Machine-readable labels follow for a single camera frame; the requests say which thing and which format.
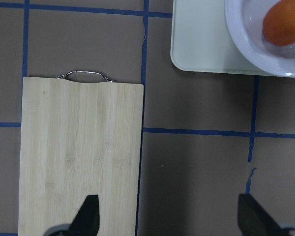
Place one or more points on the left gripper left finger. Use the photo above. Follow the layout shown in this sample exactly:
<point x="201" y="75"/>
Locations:
<point x="87" y="220"/>

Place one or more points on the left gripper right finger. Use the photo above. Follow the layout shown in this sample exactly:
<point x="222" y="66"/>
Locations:
<point x="253" y="220"/>

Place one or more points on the orange fruit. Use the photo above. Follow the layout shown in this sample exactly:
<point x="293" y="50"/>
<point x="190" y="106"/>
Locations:
<point x="279" y="23"/>

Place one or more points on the white round plate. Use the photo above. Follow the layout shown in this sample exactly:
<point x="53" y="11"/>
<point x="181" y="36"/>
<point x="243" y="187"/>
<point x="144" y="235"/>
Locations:
<point x="244" y="20"/>

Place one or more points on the cream bear tray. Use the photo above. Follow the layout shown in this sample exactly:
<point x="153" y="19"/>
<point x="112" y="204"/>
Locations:
<point x="200" y="41"/>

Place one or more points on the bamboo cutting board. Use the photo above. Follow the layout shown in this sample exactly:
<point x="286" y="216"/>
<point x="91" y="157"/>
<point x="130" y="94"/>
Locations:
<point x="79" y="139"/>

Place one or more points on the brown paper table cover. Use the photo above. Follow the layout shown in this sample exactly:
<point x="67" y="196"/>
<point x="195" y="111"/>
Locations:
<point x="207" y="136"/>

